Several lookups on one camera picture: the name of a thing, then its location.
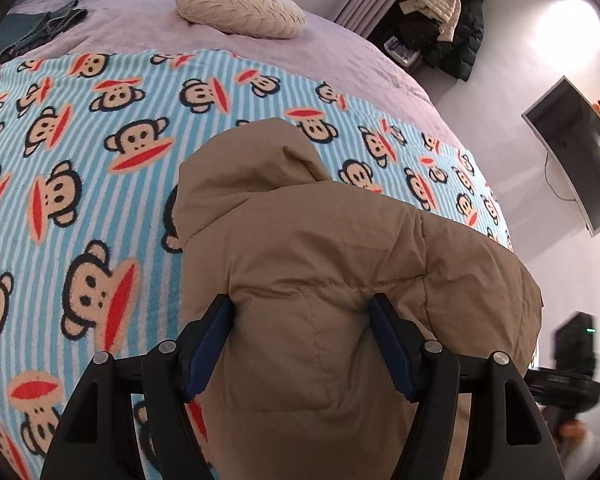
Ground tan hooded puffer jacket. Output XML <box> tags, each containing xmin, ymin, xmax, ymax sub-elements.
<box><xmin>172</xmin><ymin>117</ymin><xmax>543</xmax><ymax>480</ymax></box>

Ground blue and white packet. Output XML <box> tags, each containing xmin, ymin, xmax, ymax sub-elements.
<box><xmin>384</xmin><ymin>35</ymin><xmax>421</xmax><ymax>67</ymax></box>

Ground black hanging coat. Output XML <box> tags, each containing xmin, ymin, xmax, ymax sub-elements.
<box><xmin>420</xmin><ymin>0</ymin><xmax>491</xmax><ymax>81</ymax></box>

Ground dark blue clothing item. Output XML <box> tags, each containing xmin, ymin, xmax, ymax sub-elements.
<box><xmin>0</xmin><ymin>12</ymin><xmax>46</xmax><ymax>71</ymax></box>

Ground cream hanging puffer jacket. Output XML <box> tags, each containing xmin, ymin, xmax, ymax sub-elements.
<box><xmin>399</xmin><ymin>0</ymin><xmax>463</xmax><ymax>43</ymax></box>

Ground thin monitor cable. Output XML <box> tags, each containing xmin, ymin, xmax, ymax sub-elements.
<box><xmin>544</xmin><ymin>152</ymin><xmax>588</xmax><ymax>221</ymax></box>

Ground blue jeans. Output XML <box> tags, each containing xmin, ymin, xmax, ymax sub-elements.
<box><xmin>0</xmin><ymin>0</ymin><xmax>88</xmax><ymax>61</ymax></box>

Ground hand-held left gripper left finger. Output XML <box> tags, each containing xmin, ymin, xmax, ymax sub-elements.
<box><xmin>40</xmin><ymin>293</ymin><xmax>236</xmax><ymax>480</ymax></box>

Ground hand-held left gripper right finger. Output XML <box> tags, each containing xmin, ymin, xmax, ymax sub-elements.
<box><xmin>369</xmin><ymin>292</ymin><xmax>566</xmax><ymax>480</ymax></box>

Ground dark hanging garment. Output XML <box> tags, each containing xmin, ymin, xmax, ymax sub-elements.
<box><xmin>375</xmin><ymin>0</ymin><xmax>441</xmax><ymax>61</ymax></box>

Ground lilac bedsheet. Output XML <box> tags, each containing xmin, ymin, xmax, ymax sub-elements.
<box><xmin>7</xmin><ymin>0</ymin><xmax>473</xmax><ymax>151</ymax></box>

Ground striped monkey print blanket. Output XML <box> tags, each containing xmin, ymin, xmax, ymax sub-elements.
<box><xmin>0</xmin><ymin>49</ymin><xmax>515</xmax><ymax>480</ymax></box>

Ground wall-mounted monitor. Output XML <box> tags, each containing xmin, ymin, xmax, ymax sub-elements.
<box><xmin>521</xmin><ymin>76</ymin><xmax>600</xmax><ymax>237</ymax></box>

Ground cream textured pillow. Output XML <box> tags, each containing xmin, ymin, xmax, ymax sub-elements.
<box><xmin>175</xmin><ymin>0</ymin><xmax>307</xmax><ymax>40</ymax></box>

